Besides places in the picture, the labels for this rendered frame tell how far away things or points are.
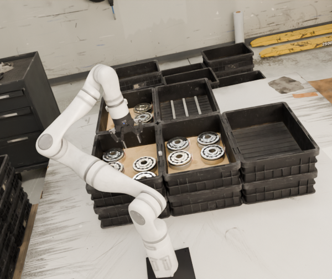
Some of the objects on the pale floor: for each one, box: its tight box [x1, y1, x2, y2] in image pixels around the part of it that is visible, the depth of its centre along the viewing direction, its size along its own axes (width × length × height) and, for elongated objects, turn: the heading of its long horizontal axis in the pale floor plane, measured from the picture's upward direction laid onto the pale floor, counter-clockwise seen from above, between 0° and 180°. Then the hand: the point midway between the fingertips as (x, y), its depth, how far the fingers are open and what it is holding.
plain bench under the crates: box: [20, 72, 332, 279], centre depth 193 cm, size 160×160×70 cm
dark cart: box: [0, 51, 61, 182], centre depth 306 cm, size 60×45×90 cm
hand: (131, 141), depth 151 cm, fingers open, 5 cm apart
